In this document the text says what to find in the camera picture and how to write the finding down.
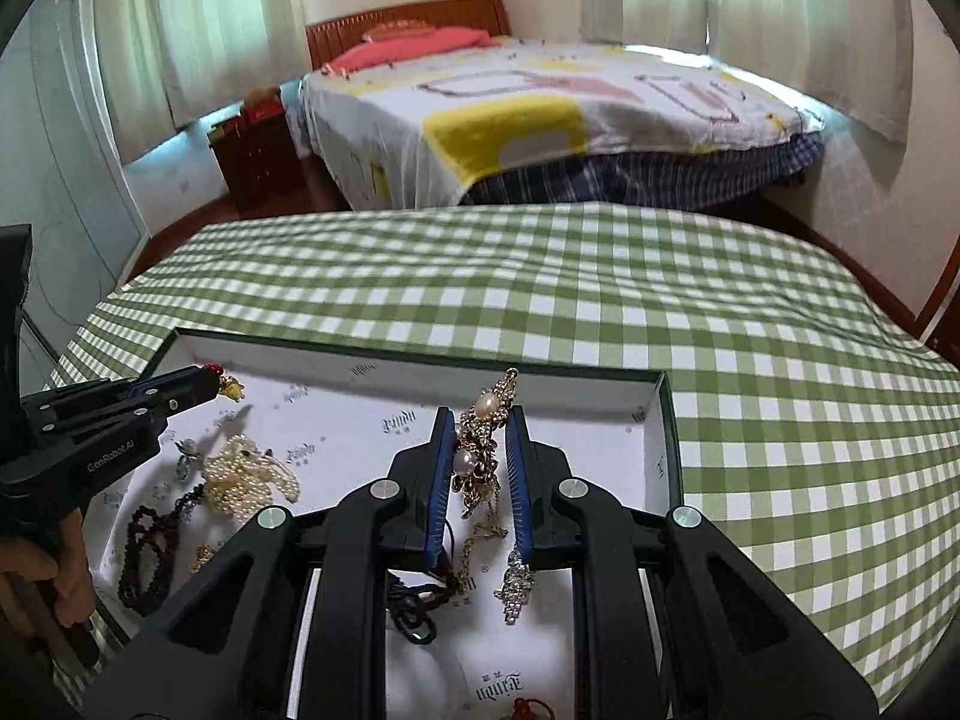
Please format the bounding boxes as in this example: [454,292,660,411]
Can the red boxes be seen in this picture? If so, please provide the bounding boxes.
[240,86,282,125]

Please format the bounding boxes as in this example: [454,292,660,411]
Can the pearl necklace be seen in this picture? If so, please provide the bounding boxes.
[202,435,301,515]

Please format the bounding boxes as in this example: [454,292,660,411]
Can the person's left hand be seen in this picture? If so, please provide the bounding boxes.
[0,517,98,627]

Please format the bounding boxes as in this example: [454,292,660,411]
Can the green checkered tablecloth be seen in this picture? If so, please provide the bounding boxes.
[49,201,960,720]

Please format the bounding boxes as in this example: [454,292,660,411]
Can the pink pillow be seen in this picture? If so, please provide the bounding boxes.
[328,25,492,72]

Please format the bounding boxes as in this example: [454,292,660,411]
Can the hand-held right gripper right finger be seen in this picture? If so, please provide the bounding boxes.
[504,405,893,720]

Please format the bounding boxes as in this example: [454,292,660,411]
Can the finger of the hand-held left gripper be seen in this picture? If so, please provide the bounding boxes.
[21,364,220,421]
[41,392,190,442]

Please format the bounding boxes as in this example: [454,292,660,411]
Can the wooden nightstand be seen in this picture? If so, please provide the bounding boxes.
[208,109,305,215]

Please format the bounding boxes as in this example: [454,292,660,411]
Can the silver rhinestone brooch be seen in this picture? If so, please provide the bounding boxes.
[493,549,535,625]

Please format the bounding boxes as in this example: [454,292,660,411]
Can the black beaded necklace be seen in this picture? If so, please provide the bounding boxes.
[386,532,462,646]

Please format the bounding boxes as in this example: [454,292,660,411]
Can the white printed blanket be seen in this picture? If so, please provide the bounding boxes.
[300,37,822,211]

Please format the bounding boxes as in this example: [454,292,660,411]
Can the blue plaid bed sheet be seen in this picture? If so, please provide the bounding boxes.
[461,136,826,209]

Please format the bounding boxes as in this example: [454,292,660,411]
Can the dark green jewelry tray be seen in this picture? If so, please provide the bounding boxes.
[90,326,683,720]

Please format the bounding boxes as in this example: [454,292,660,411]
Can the dark bead bracelet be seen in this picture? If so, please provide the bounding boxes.
[118,487,207,616]

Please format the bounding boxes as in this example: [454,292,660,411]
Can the orange patterned pillow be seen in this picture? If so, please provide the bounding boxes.
[361,21,436,42]

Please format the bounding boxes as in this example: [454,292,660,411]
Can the wooden bed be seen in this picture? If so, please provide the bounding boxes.
[281,0,826,212]

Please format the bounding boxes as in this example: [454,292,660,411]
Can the wooden door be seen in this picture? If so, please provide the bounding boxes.
[911,232,960,372]

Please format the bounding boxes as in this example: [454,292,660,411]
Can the gold chain necklace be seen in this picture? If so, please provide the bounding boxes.
[450,510,502,601]

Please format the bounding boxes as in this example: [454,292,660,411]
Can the red and gold brooch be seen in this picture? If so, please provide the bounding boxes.
[201,364,248,402]

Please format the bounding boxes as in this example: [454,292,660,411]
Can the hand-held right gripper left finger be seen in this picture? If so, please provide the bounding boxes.
[79,406,460,720]

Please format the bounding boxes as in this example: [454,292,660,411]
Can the rose gold pearl brooch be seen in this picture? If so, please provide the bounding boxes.
[454,367,520,518]

